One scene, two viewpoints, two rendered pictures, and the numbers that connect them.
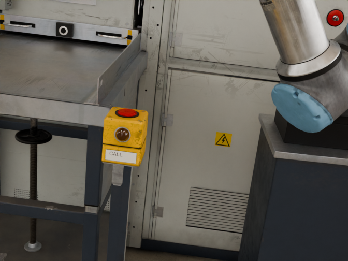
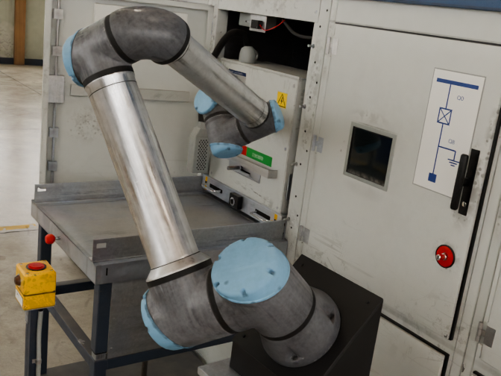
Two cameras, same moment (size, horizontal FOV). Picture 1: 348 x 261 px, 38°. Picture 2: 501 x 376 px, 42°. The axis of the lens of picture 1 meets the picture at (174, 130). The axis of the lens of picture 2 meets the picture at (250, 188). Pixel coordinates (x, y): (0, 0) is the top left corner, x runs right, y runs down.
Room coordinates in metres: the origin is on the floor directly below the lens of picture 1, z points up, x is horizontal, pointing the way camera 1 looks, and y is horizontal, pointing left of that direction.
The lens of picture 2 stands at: (0.43, -1.42, 1.60)
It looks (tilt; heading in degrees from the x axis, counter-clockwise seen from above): 15 degrees down; 51
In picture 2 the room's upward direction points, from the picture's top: 7 degrees clockwise
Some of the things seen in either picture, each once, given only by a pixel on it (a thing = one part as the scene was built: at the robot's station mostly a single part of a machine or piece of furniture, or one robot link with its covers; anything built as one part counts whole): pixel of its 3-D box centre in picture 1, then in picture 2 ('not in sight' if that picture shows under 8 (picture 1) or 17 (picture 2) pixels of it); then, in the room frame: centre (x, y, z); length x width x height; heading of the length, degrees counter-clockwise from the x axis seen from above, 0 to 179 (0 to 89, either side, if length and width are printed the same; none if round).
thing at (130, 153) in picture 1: (125, 136); (35, 284); (0.98, 0.10, 0.85); 0.08 x 0.08 x 0.10; 87
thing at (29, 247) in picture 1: (32, 244); not in sight; (1.53, 0.45, 0.18); 0.06 x 0.06 x 0.02
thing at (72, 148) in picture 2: not in sight; (127, 95); (1.60, 0.87, 1.21); 0.63 x 0.07 x 0.74; 165
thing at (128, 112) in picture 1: (127, 114); (36, 267); (0.98, 0.10, 0.90); 0.04 x 0.04 x 0.02
